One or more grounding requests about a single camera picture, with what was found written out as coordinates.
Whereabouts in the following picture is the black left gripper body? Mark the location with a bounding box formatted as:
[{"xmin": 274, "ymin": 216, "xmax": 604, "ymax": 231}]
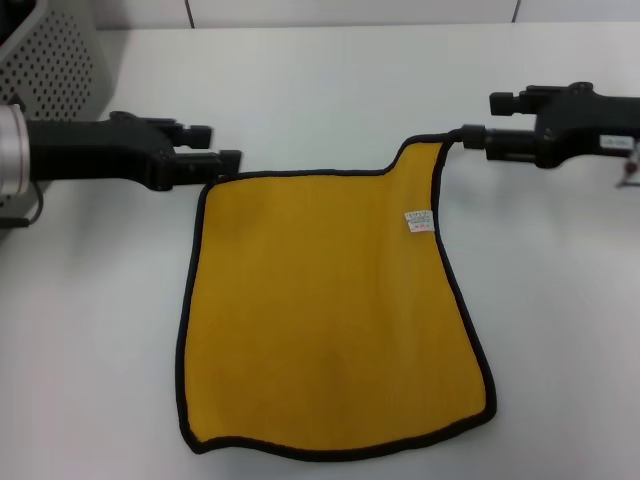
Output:
[{"xmin": 24, "ymin": 111, "xmax": 177, "ymax": 194}]

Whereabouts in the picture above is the yellow towel with black edge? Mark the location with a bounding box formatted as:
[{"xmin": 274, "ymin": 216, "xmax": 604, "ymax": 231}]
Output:
[{"xmin": 175, "ymin": 132, "xmax": 499, "ymax": 450}]

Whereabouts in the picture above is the grey perforated storage box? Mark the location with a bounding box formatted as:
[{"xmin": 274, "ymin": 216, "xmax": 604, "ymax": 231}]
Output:
[{"xmin": 0, "ymin": 0, "xmax": 125, "ymax": 236}]

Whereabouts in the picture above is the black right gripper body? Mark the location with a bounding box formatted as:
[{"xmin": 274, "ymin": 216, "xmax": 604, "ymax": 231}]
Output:
[{"xmin": 532, "ymin": 81, "xmax": 640, "ymax": 170}]

